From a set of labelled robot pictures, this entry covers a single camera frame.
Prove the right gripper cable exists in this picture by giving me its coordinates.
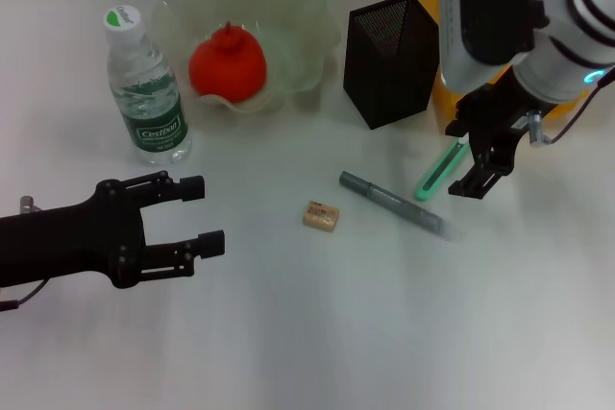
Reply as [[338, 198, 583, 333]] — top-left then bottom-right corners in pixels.
[[525, 68, 612, 148]]

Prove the beige eraser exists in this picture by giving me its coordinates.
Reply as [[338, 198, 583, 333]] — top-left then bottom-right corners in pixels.
[[301, 201, 340, 234]]

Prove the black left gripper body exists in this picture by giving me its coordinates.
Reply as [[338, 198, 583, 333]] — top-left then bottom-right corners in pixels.
[[0, 180, 149, 290]]

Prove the green utility knife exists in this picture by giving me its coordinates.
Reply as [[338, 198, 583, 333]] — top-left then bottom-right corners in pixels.
[[413, 137, 470, 203]]

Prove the translucent green fruit bowl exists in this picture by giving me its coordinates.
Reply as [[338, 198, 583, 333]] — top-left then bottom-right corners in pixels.
[[151, 0, 342, 118]]

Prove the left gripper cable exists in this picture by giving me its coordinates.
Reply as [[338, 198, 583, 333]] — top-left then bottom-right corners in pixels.
[[0, 278, 47, 312]]

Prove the clear water bottle green label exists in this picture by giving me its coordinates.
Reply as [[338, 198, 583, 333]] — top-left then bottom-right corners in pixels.
[[101, 3, 194, 166]]

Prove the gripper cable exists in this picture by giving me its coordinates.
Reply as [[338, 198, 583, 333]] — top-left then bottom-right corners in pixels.
[[0, 278, 47, 312], [525, 68, 612, 148]]

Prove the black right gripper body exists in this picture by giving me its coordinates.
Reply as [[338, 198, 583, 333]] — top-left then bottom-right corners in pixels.
[[455, 68, 543, 175]]

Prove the orange fruit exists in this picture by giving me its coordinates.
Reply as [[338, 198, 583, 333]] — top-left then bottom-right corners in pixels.
[[187, 20, 268, 105]]

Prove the grey marker pen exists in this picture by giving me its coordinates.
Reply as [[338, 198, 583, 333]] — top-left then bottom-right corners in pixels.
[[338, 170, 448, 237]]

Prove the grey right wrist camera housing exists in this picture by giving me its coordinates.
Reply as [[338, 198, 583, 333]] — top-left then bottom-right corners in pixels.
[[438, 0, 550, 94]]

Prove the black mesh pen holder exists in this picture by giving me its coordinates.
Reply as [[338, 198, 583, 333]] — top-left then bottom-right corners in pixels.
[[342, 0, 441, 131]]

